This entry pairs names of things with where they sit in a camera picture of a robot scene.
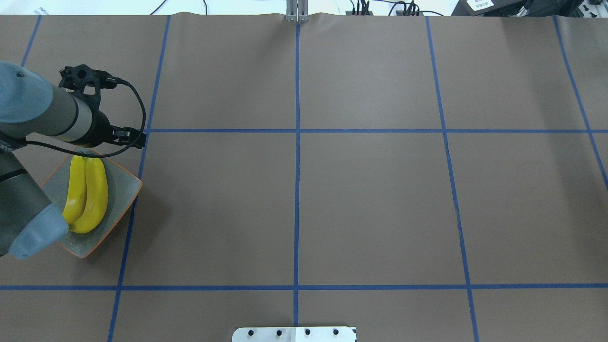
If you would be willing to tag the yellow banana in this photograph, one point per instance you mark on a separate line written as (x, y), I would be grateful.
(76, 193)
(97, 197)

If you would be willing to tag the grey square plate orange rim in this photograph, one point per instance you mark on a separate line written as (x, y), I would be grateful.
(123, 189)

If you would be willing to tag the brown paper table mat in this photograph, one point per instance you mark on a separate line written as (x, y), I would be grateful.
(421, 179)

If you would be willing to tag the aluminium frame post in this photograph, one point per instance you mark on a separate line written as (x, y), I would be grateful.
(297, 11)

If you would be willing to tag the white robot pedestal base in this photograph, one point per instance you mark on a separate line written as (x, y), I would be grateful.
(295, 334)

